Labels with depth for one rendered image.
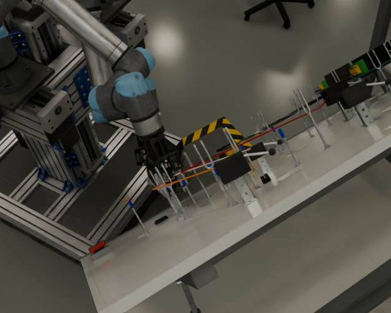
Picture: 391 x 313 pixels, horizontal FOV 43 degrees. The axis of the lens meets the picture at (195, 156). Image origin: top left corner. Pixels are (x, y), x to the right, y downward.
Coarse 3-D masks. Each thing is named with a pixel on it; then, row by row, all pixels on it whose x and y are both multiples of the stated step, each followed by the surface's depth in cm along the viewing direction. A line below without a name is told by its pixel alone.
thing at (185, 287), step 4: (176, 280) 97; (180, 284) 97; (184, 284) 98; (184, 288) 99; (188, 288) 99; (184, 292) 100; (188, 292) 100; (188, 296) 100; (188, 300) 101; (192, 300) 102; (192, 304) 102; (192, 308) 103; (196, 308) 103; (192, 312) 104; (196, 312) 104
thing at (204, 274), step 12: (384, 156) 97; (360, 168) 95; (336, 180) 94; (324, 192) 93; (300, 204) 91; (288, 216) 90; (264, 228) 89; (240, 240) 87; (252, 240) 88; (228, 252) 87; (204, 264) 76; (192, 276) 76; (204, 276) 76; (216, 276) 76
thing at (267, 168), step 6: (258, 144) 123; (264, 144) 124; (252, 150) 123; (258, 150) 123; (264, 150) 123; (252, 156) 123; (258, 156) 123; (258, 162) 124; (264, 162) 124; (264, 168) 124; (270, 168) 124
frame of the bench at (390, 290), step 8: (384, 288) 157; (368, 296) 156; (376, 296) 156; (384, 296) 156; (360, 304) 155; (368, 304) 154; (376, 304) 155; (344, 312) 153; (352, 312) 153; (360, 312) 153; (368, 312) 156
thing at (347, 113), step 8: (344, 80) 139; (368, 80) 141; (328, 88) 139; (336, 88) 139; (344, 88) 139; (328, 96) 139; (336, 96) 139; (328, 104) 142; (344, 112) 140; (352, 112) 141; (344, 120) 143
